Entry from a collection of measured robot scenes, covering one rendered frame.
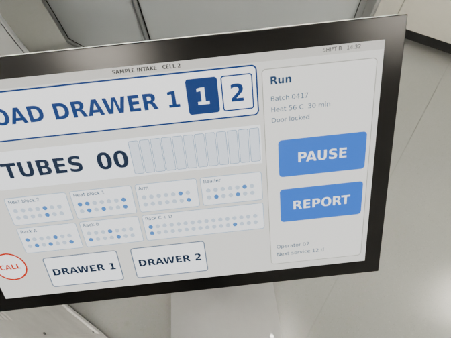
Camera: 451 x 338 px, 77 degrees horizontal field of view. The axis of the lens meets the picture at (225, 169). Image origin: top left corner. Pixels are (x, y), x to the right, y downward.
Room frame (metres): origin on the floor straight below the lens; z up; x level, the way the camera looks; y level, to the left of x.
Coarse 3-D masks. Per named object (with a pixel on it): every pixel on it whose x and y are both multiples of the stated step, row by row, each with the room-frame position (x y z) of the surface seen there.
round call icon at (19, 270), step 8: (0, 256) 0.10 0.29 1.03; (8, 256) 0.10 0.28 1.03; (16, 256) 0.10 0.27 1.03; (0, 264) 0.10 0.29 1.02; (8, 264) 0.09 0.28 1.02; (16, 264) 0.09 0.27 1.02; (24, 264) 0.09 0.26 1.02; (0, 272) 0.09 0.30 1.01; (8, 272) 0.09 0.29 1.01; (16, 272) 0.09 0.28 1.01; (24, 272) 0.08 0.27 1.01; (0, 280) 0.08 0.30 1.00; (8, 280) 0.08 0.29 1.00; (16, 280) 0.08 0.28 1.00
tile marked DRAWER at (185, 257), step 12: (204, 240) 0.10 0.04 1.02; (132, 252) 0.09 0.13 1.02; (144, 252) 0.09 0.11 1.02; (156, 252) 0.09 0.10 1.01; (168, 252) 0.09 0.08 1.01; (180, 252) 0.09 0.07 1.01; (192, 252) 0.09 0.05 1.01; (204, 252) 0.09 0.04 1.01; (144, 264) 0.08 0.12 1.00; (156, 264) 0.08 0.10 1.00; (168, 264) 0.08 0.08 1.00; (180, 264) 0.08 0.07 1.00; (192, 264) 0.08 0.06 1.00; (204, 264) 0.08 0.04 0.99; (144, 276) 0.07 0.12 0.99; (156, 276) 0.07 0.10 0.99
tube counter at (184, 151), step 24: (96, 144) 0.19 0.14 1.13; (120, 144) 0.18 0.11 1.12; (144, 144) 0.18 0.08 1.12; (168, 144) 0.18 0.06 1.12; (192, 144) 0.18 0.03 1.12; (216, 144) 0.18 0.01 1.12; (240, 144) 0.18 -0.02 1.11; (120, 168) 0.17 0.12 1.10; (144, 168) 0.16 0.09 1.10; (168, 168) 0.16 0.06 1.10; (192, 168) 0.16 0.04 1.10
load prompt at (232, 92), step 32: (256, 64) 0.23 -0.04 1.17; (0, 96) 0.22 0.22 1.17; (32, 96) 0.22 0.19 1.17; (64, 96) 0.22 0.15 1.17; (96, 96) 0.22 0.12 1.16; (128, 96) 0.22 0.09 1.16; (160, 96) 0.21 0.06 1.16; (192, 96) 0.21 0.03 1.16; (224, 96) 0.21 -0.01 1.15; (256, 96) 0.21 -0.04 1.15; (0, 128) 0.20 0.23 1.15; (32, 128) 0.20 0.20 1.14; (64, 128) 0.20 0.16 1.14; (96, 128) 0.20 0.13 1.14; (128, 128) 0.19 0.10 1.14
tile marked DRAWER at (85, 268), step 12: (96, 252) 0.10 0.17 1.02; (108, 252) 0.10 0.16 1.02; (48, 264) 0.09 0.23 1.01; (60, 264) 0.09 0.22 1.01; (72, 264) 0.09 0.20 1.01; (84, 264) 0.09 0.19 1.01; (96, 264) 0.09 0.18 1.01; (108, 264) 0.08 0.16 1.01; (120, 264) 0.08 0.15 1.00; (48, 276) 0.08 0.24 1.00; (60, 276) 0.08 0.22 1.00; (72, 276) 0.08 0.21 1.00; (84, 276) 0.08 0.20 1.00; (96, 276) 0.07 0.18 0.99; (108, 276) 0.07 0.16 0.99; (120, 276) 0.07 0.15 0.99
